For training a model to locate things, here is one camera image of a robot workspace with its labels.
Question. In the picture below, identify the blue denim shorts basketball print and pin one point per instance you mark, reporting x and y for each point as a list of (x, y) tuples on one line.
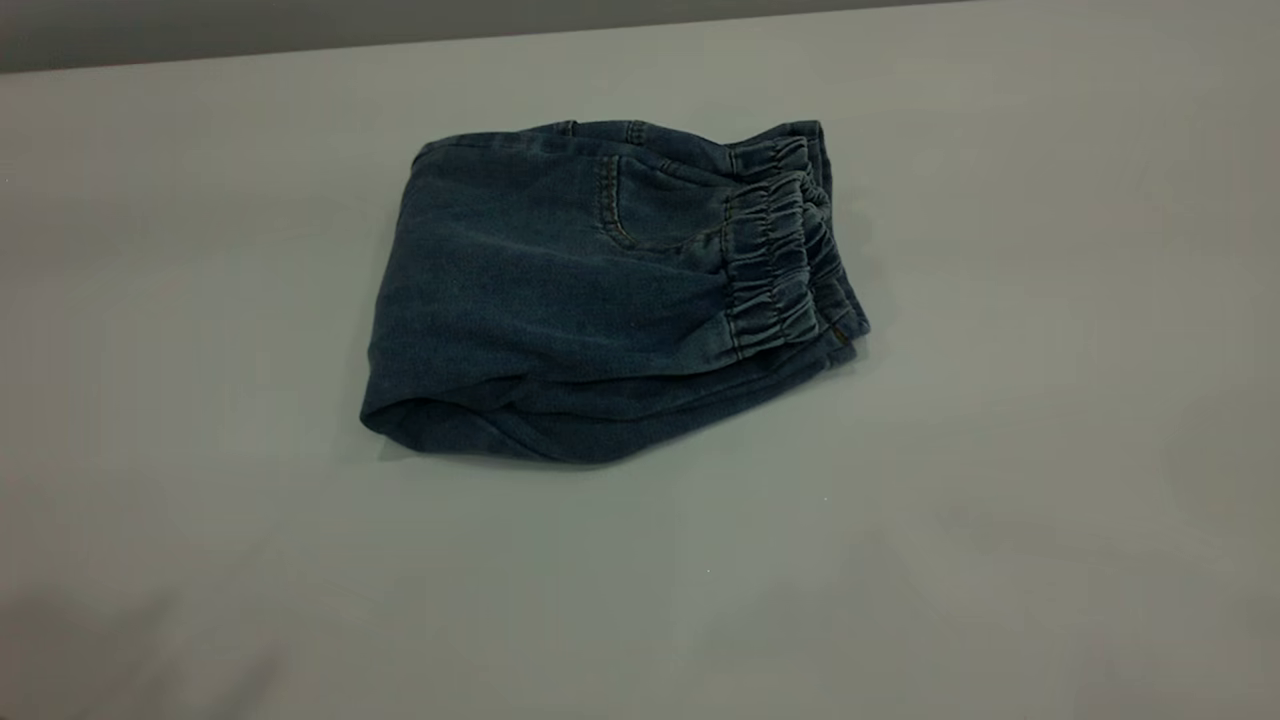
[(560, 300)]

